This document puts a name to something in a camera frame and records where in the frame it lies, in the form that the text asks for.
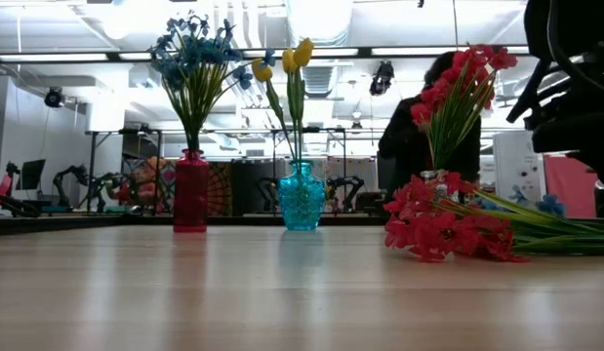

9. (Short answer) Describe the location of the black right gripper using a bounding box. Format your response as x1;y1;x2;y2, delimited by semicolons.
506;53;604;170

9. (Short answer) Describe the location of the red artificial flower bunch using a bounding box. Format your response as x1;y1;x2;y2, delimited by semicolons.
383;170;604;264
447;43;520;173
410;72;483;173

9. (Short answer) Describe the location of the clear cut-glass vase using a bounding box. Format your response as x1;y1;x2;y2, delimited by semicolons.
418;168;462;204

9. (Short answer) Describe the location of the turquoise glass vase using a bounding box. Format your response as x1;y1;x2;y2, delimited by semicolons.
277;159;326;232

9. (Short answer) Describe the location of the red glass vase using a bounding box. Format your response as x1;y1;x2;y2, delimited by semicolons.
173;148;210;234

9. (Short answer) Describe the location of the white cabinet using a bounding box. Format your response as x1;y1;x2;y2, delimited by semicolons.
492;130;546;218

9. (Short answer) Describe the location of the red partition panel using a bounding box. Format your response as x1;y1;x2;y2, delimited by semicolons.
543;154;599;219

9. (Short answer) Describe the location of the person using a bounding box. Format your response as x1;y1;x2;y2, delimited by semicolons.
378;50;483;196

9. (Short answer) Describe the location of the black overhead beam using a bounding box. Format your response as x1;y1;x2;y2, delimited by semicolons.
0;44;530;63

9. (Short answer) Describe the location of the colourful painted panel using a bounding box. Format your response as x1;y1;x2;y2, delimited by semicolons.
118;155;234;218

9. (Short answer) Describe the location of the small black monitor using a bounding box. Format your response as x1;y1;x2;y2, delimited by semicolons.
14;158;47;192

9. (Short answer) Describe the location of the black hanging camera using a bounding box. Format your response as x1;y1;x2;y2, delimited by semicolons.
43;86;67;109
368;60;396;98

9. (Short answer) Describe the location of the black aluminium table frame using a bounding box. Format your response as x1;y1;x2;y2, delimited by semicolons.
0;213;390;237

